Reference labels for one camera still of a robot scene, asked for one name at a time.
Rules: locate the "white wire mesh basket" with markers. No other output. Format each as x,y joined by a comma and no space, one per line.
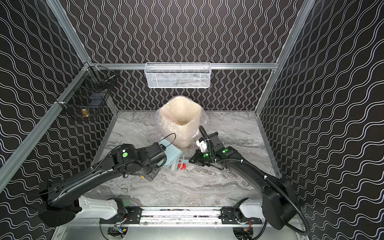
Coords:
178,75

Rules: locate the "red paper scrap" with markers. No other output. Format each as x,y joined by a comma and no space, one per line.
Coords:
179,166

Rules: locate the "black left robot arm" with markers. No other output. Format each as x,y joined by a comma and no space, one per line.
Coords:
61,198

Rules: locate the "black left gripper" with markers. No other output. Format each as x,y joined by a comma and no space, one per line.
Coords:
162,154

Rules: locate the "aluminium corner frame post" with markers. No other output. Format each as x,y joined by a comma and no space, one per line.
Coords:
69,30

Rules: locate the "aluminium right frame post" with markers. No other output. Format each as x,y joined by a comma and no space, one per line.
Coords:
288,46

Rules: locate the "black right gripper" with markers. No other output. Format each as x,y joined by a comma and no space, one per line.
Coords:
201,157

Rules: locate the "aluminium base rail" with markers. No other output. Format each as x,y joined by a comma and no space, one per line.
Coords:
247,213

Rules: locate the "aluminium rear frame bar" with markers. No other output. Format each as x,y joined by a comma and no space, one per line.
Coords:
214,66

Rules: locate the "clear plastic bin liner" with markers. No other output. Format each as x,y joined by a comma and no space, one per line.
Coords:
168,126

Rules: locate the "black wire basket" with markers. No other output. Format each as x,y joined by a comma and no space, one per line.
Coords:
87,100

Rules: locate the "cream plastic waste bin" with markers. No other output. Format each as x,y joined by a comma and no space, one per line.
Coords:
181,120

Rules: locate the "aluminium frame bar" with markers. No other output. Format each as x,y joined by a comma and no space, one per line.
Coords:
214,66
15,161

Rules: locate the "light teal plastic dustpan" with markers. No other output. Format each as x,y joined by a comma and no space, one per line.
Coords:
173,154

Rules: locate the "aluminium left frame bar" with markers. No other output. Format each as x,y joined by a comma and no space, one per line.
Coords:
15,161

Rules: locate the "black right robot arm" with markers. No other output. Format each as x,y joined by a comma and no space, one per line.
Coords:
279,201

